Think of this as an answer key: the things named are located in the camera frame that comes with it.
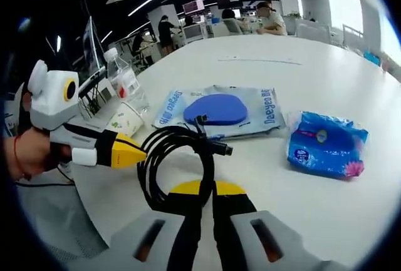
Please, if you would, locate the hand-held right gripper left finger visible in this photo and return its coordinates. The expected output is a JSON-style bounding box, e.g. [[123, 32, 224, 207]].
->
[[100, 179, 205, 271]]

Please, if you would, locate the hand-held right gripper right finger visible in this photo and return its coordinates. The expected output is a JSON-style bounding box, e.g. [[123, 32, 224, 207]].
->
[[212, 180, 328, 271]]

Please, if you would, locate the white green-print paper cup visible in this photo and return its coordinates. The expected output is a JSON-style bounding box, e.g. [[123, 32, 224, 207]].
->
[[107, 101, 145, 138]]

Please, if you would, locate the clear plastic water bottle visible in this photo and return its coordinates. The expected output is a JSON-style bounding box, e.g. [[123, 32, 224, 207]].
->
[[103, 48, 151, 118]]

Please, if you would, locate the clear bag with blue pad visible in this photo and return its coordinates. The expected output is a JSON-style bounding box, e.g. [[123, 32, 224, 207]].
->
[[151, 84, 288, 141]]

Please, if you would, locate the blue tissue pack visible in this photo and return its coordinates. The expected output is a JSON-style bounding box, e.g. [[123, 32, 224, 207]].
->
[[286, 110, 370, 182]]

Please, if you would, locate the person's left hand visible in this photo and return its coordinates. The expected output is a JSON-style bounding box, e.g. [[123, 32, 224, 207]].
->
[[17, 128, 73, 178]]

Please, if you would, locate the white monitor cart shelf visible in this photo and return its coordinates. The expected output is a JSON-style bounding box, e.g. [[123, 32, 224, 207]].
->
[[77, 69, 107, 94]]

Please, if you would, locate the white-framed monitor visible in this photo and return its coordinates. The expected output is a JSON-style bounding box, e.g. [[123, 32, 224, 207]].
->
[[81, 15, 107, 72]]

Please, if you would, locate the grey mesh chair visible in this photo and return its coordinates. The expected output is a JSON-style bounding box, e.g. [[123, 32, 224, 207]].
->
[[15, 183, 132, 271]]

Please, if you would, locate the white office chair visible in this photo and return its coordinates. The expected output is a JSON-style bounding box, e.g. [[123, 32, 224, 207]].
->
[[183, 24, 208, 45]]

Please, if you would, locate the white table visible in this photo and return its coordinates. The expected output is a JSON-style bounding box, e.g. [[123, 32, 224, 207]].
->
[[73, 34, 401, 271]]

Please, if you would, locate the blue box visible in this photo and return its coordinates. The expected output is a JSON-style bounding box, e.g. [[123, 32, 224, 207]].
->
[[364, 51, 382, 66]]

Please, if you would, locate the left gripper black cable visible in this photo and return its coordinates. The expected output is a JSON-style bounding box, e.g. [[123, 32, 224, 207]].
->
[[14, 163, 76, 188]]

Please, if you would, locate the pink wall screen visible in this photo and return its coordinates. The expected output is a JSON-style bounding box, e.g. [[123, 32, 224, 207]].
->
[[182, 0, 205, 14]]

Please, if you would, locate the dark wall screen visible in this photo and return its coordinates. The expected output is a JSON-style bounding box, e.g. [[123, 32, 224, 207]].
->
[[217, 0, 242, 9]]

